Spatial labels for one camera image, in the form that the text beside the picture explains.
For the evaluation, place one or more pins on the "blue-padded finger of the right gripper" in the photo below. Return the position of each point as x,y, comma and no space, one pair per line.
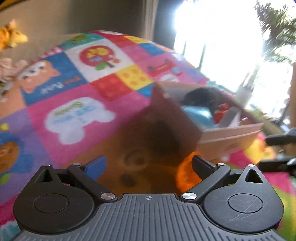
282,139

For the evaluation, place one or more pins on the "white small box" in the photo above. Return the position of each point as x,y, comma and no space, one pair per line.
231,119

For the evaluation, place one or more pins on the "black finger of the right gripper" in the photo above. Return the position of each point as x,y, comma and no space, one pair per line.
284,164

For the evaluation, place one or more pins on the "black plush toy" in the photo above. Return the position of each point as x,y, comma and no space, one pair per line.
207,97

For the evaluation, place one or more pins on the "pink cardboard box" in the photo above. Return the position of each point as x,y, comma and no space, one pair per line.
211,143

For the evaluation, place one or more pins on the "blue white snack bag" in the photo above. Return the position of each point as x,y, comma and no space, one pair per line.
200,116

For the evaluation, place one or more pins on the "colourful cartoon play mat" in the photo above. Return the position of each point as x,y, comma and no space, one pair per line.
94,98

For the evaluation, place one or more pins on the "yellow plush toy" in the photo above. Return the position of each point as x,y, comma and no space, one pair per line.
11,36

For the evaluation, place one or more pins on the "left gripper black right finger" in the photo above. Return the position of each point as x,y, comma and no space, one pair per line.
212,176

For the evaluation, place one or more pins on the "red hooded doll figure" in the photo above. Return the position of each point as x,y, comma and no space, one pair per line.
220,112

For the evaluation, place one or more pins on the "orange round toy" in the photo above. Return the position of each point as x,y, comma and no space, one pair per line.
185,177

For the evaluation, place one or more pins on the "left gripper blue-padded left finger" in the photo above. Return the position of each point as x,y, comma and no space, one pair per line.
85,177

